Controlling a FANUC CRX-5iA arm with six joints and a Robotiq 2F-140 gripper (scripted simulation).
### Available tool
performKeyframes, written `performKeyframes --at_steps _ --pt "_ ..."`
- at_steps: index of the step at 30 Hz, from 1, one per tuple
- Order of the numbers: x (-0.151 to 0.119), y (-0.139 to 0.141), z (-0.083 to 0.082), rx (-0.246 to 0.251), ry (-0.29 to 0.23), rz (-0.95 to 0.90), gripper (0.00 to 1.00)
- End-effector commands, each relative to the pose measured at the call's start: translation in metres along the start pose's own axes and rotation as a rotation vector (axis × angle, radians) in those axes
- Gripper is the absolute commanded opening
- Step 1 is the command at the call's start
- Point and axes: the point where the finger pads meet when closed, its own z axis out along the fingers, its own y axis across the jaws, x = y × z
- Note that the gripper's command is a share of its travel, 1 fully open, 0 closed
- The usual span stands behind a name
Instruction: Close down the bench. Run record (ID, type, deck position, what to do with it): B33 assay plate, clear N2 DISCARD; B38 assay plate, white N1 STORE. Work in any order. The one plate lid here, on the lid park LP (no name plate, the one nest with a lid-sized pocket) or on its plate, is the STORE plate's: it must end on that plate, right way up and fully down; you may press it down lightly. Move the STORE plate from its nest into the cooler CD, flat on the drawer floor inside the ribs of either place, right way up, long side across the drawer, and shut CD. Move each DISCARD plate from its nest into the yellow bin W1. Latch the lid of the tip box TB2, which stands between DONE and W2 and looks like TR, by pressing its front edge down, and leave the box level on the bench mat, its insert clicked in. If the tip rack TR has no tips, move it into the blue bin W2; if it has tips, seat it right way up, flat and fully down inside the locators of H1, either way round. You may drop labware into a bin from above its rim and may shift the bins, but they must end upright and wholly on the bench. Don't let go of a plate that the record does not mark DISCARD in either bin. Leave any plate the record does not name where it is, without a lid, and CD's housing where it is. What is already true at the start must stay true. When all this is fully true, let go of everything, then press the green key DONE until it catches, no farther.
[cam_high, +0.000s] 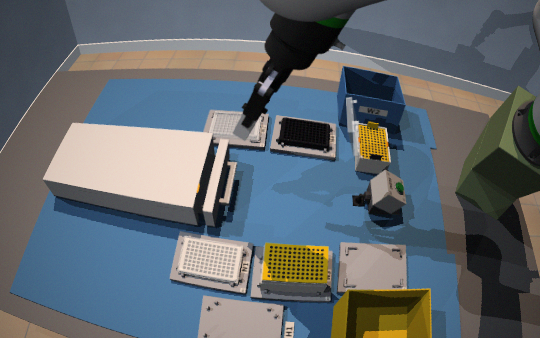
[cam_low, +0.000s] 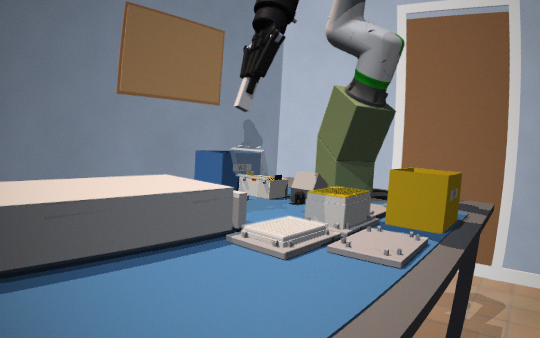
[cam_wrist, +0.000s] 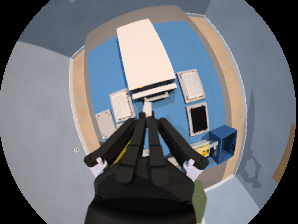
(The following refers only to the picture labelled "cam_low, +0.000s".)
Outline blue open-top bin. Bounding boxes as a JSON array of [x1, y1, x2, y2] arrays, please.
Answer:
[[194, 150, 239, 191]]

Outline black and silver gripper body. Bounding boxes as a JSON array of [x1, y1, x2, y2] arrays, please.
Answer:
[[252, 7, 288, 47]]

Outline yellow bin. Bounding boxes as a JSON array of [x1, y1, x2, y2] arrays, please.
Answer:
[[385, 168, 462, 234]]

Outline blue bench mat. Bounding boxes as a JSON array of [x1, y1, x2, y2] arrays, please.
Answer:
[[0, 212, 469, 338]]

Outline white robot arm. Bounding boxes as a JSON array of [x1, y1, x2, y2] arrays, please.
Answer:
[[254, 0, 405, 107]]

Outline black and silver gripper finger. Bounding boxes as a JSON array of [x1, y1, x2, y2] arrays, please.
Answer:
[[234, 34, 259, 112], [236, 29, 285, 111]]

